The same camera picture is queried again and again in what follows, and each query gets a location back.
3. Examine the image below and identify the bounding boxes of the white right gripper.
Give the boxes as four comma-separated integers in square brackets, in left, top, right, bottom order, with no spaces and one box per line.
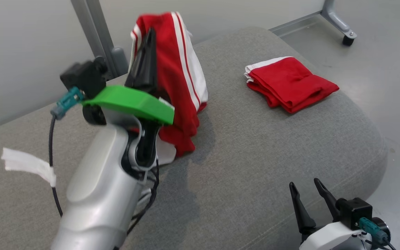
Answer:
[289,178,373,250]

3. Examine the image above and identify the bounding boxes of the grey fabric sofa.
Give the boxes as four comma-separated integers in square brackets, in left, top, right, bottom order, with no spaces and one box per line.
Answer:
[0,26,388,250]

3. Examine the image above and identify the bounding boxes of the black right cable teal plug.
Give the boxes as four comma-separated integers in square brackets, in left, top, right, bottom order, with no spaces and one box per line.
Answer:
[359,217,398,250]

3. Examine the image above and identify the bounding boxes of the black cable teal plug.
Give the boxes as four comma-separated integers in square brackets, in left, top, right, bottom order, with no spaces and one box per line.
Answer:
[359,217,398,250]
[48,87,84,217]

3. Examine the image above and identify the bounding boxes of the black left cable teal plug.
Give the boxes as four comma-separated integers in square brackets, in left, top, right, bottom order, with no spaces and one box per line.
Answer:
[48,87,84,217]

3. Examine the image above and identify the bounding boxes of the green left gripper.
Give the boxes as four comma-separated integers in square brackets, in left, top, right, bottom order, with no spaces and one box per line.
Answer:
[82,28,175,169]

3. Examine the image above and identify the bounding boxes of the red shorts with white stripe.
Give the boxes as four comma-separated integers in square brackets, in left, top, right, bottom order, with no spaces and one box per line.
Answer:
[244,56,340,114]

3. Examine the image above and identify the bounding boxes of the white tape label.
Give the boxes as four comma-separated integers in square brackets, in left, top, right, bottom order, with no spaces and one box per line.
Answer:
[1,148,57,188]

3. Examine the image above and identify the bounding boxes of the grey partition foot with caster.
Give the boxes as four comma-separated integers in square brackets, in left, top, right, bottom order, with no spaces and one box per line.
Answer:
[320,0,357,47]

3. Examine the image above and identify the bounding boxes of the red white basketball jersey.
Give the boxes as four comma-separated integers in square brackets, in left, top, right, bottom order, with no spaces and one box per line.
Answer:
[130,11,208,166]

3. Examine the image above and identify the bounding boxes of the grey metal partition post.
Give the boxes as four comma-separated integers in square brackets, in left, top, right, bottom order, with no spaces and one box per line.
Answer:
[71,0,129,80]

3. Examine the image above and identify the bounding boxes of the grey partition base rail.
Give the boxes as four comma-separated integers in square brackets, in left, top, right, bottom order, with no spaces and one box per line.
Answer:
[269,10,325,37]

